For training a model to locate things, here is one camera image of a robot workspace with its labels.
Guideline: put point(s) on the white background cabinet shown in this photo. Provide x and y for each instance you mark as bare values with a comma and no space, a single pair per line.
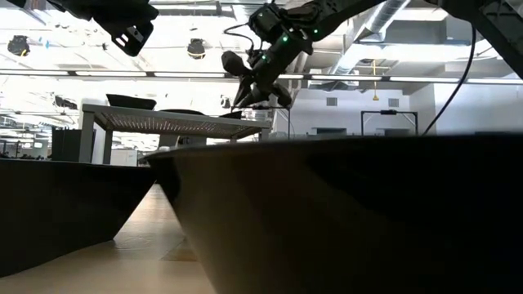
122,157

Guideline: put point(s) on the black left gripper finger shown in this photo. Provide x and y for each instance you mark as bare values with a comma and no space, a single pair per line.
141,12

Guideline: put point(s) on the long linear ceiling light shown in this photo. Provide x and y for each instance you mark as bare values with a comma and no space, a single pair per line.
188,75

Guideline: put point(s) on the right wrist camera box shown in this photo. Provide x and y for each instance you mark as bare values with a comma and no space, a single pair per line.
265,22

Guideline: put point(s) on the small black ceiling device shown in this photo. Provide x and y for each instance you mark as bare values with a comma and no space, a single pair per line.
225,102

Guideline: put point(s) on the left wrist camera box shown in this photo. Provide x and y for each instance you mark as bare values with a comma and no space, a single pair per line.
132,38

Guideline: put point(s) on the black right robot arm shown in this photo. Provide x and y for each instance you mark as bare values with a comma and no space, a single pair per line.
327,14

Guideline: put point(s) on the black teardrop plate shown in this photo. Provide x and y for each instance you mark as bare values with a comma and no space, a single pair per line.
233,115

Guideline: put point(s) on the grey metal mesh rack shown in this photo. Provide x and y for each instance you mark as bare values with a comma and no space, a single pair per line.
163,122

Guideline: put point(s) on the black square wavy plate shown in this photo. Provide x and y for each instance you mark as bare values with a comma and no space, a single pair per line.
61,204
327,224
130,102

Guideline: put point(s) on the grey wall vent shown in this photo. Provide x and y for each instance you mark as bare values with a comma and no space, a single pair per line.
332,102
393,102

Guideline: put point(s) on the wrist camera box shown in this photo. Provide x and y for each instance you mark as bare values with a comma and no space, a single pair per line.
265,22
132,38

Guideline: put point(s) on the rectangular ceiling air duct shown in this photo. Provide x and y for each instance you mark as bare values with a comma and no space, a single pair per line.
408,32

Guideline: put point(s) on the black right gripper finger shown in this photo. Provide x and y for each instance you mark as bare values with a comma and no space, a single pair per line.
284,94
236,63

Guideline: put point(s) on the dark room divider panel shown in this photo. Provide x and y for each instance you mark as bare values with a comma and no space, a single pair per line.
67,145

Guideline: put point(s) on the black hanging ceiling device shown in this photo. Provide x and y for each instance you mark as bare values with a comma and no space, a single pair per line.
65,103

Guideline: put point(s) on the black shallow plate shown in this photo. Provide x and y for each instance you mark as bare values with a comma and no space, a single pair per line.
181,112

